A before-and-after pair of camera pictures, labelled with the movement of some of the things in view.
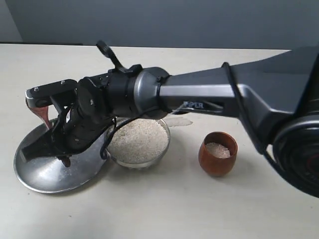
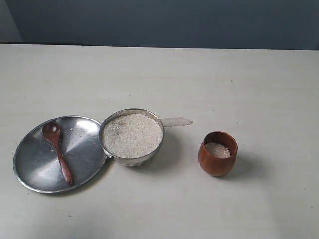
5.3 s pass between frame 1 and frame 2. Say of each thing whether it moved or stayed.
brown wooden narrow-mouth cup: stayed
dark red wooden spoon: moved
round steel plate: stayed
